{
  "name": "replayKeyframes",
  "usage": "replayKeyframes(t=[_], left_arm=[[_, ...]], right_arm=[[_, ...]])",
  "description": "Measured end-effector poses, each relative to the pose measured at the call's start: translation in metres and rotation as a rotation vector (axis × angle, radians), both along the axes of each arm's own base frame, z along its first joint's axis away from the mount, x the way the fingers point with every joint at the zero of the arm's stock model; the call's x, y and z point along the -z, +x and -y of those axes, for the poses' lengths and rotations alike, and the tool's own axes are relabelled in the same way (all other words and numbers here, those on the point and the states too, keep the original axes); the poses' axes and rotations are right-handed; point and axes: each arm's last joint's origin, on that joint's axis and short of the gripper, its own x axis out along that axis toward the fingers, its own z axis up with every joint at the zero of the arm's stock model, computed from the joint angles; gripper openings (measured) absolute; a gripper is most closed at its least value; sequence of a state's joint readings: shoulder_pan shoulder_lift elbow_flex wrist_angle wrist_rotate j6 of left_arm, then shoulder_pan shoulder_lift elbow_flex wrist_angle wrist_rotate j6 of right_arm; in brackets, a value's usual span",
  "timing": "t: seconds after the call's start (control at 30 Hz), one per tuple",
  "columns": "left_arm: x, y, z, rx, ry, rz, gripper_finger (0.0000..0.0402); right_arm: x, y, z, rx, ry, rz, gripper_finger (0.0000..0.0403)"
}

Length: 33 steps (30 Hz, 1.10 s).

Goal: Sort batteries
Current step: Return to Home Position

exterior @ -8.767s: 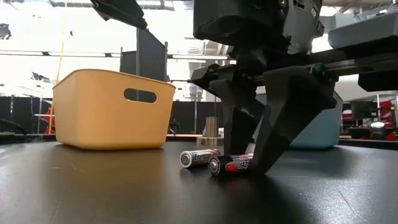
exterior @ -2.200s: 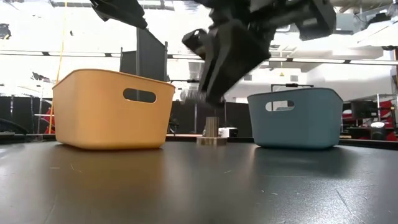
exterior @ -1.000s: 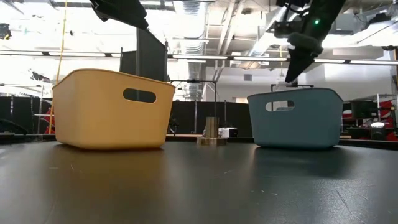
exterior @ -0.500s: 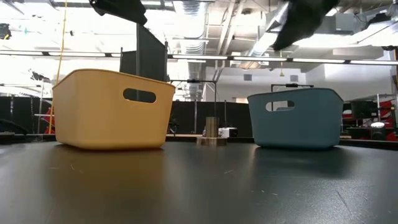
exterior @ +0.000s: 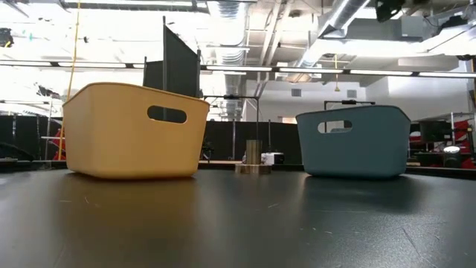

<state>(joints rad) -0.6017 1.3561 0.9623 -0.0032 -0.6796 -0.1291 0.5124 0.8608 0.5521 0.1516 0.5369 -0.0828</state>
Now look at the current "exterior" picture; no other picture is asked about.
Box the brass cylinder weight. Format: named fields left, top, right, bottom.
left=234, top=139, right=272, bottom=175

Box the white box device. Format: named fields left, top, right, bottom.
left=261, top=152, right=286, bottom=166

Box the long ceiling light strip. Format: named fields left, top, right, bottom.
left=205, top=66, right=273, bottom=73
left=349, top=69, right=414, bottom=77
left=418, top=71, right=476, bottom=79
left=278, top=67, right=344, bottom=74

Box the dark partition panel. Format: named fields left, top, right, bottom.
left=143, top=16, right=204, bottom=98

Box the yellow hanging pendant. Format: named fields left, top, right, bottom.
left=333, top=54, right=341, bottom=93

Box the blue plastic bin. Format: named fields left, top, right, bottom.
left=295, top=105, right=411, bottom=179

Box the yellow plastic bin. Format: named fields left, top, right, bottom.
left=62, top=82, right=211, bottom=181

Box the red object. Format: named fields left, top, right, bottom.
left=51, top=128, right=67, bottom=162

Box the round white lamp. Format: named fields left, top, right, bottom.
left=443, top=144, right=462, bottom=168

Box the red equipment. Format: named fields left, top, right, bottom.
left=408, top=119, right=476, bottom=170

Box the black metal stand frame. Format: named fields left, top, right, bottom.
left=324, top=99, right=376, bottom=111
left=203, top=95, right=260, bottom=150

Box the silver ventilation duct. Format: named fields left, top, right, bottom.
left=297, top=0, right=373, bottom=68

